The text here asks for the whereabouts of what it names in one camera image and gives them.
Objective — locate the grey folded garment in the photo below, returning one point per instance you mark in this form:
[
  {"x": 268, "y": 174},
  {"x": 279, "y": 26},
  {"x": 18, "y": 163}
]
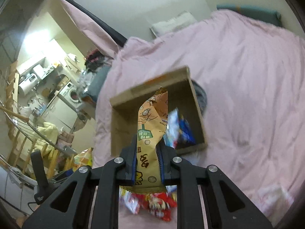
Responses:
[{"x": 201, "y": 96}]

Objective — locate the pink duvet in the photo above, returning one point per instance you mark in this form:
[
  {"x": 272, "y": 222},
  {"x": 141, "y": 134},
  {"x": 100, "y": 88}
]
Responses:
[{"x": 253, "y": 75}]

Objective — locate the pile of clothes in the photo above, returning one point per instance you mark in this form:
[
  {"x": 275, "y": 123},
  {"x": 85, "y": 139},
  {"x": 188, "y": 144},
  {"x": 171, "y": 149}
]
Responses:
[{"x": 93, "y": 76}]

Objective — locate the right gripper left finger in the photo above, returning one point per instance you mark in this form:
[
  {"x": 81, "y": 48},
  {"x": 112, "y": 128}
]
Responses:
[{"x": 88, "y": 199}]

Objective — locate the white washing machine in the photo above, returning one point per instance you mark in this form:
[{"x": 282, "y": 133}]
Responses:
[{"x": 69, "y": 96}]

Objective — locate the red snack bag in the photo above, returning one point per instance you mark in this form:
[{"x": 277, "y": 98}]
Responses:
[{"x": 158, "y": 205}]

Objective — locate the blue white snack bag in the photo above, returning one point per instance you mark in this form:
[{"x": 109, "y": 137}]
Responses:
[{"x": 178, "y": 131}]

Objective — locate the white fluffy pillow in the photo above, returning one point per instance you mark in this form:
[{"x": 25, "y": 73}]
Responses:
[{"x": 177, "y": 23}]

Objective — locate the teal bolster cushion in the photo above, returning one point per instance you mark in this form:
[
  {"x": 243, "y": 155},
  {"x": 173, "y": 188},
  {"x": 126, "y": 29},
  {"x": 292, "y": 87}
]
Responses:
[{"x": 257, "y": 13}]

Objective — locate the brown cardboard box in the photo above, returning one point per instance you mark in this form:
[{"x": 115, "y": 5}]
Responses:
[{"x": 181, "y": 95}]

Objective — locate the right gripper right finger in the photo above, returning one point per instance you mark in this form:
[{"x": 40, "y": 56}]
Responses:
[{"x": 206, "y": 197}]

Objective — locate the yellow orange snack bag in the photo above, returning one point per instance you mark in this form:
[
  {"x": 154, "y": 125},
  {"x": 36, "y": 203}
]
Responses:
[{"x": 151, "y": 126}]

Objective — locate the wooden drying rack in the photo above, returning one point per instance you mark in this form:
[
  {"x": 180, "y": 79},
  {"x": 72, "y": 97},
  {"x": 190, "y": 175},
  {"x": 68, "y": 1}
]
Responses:
[{"x": 25, "y": 136}]

